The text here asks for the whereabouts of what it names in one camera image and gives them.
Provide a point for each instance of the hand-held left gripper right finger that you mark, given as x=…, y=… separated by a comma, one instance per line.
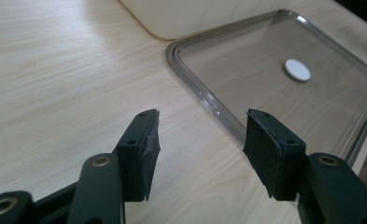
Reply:
x=280, y=161

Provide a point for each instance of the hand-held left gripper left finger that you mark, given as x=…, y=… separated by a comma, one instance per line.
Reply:
x=137, y=161

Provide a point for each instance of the clear glass lid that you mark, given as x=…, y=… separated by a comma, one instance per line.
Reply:
x=265, y=87

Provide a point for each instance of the white round lid valve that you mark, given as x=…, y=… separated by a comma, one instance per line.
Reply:
x=297, y=70

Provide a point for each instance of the cream rectangular container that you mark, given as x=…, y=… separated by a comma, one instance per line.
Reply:
x=184, y=17

